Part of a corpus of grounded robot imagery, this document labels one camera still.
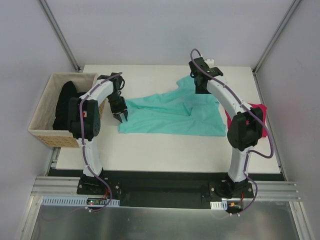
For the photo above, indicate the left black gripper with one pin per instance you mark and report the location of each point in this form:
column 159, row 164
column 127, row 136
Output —
column 119, row 111

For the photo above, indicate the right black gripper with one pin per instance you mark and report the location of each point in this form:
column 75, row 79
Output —
column 202, row 88

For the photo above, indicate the teal t shirt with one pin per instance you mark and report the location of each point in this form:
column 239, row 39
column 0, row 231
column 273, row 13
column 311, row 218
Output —
column 177, row 112

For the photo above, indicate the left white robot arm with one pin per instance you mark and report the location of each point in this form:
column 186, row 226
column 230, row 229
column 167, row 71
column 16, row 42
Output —
column 84, row 123

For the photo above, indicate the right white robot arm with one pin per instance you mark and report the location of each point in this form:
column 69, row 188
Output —
column 245, row 128

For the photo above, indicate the black t shirt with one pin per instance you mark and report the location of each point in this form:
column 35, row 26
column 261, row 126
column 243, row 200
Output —
column 67, row 92

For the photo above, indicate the wicker laundry basket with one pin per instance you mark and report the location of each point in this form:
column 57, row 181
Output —
column 41, row 125

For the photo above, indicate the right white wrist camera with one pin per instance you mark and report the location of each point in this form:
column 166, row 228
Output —
column 210, row 62

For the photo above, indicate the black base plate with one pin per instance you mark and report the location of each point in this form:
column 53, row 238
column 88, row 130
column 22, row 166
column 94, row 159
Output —
column 191, row 199

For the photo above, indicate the aluminium rail frame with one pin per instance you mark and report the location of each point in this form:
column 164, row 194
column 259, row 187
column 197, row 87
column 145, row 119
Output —
column 267, row 187

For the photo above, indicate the left slotted cable duct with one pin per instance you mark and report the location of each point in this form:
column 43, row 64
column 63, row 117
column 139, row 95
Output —
column 66, row 201

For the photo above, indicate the slotted cable duct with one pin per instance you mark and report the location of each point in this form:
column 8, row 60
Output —
column 66, row 201
column 219, row 205

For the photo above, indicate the right slotted cable duct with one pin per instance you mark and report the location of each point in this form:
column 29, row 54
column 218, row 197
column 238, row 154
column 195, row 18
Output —
column 219, row 205

